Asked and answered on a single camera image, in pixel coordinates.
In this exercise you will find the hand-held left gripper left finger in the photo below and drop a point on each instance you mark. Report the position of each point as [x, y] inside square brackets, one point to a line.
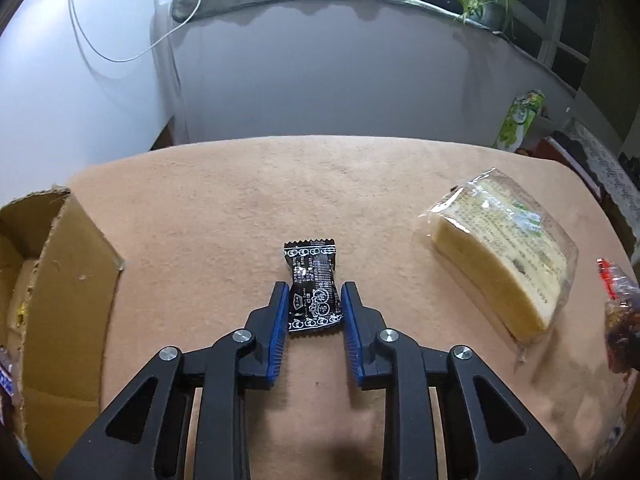
[277, 340]

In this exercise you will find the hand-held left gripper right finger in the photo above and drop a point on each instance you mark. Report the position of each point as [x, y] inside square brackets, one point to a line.
[352, 340]

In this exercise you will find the black snack packet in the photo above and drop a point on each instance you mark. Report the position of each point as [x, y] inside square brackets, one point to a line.
[312, 280]

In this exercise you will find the brown cardboard box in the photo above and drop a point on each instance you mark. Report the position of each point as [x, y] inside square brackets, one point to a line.
[70, 285]

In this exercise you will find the sliced bread in clear bag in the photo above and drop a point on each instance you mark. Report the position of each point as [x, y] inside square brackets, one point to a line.
[500, 250]

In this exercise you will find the red-brown snack in clear packet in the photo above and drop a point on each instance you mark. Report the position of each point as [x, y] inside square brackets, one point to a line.
[622, 320]

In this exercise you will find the green white canister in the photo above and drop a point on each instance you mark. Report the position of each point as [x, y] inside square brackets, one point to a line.
[520, 122]

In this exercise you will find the dark red box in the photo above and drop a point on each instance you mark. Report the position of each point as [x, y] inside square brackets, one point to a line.
[555, 152]

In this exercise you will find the patterned grey cloth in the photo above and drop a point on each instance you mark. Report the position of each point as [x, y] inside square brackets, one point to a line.
[607, 170]

